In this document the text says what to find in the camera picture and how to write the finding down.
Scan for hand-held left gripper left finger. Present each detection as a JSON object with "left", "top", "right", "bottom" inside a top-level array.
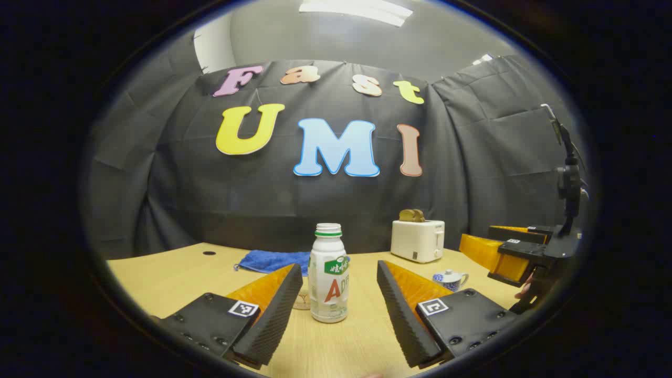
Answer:
[{"left": 150, "top": 262, "right": 304, "bottom": 371}]

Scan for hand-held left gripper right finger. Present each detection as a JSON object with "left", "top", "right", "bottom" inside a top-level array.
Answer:
[{"left": 376, "top": 260, "right": 520, "bottom": 370}]

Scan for white blue-flowered teacup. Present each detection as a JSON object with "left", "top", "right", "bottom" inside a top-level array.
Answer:
[{"left": 433, "top": 275, "right": 469, "bottom": 293}]

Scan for white plastic water bottle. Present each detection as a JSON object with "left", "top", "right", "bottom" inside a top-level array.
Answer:
[{"left": 308, "top": 223, "right": 351, "bottom": 323}]

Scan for blue towel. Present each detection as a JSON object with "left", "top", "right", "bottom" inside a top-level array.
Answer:
[{"left": 234, "top": 250, "right": 311, "bottom": 276}]

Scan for white toaster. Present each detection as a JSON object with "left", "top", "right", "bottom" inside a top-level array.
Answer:
[{"left": 390, "top": 219, "right": 446, "bottom": 264}]

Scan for black backdrop cloth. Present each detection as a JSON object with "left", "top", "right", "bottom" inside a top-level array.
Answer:
[{"left": 87, "top": 34, "right": 589, "bottom": 260}]

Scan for ceiling light panel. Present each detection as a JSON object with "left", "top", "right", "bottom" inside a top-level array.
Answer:
[{"left": 298, "top": 0, "right": 414, "bottom": 28}]

